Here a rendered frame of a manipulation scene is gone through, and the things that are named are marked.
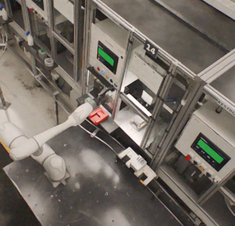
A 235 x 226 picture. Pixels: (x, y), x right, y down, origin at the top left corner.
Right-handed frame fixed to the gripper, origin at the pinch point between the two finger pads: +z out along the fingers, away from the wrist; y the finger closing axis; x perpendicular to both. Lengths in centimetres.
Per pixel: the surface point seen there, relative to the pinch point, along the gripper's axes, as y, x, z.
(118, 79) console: 13.6, -3.6, 5.9
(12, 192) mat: -134, 54, -88
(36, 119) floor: -126, 114, -8
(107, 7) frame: 69, 18, 12
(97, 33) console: 44, 24, 8
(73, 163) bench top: -70, 2, -44
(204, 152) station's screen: 12, -95, -7
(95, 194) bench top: -74, -34, -51
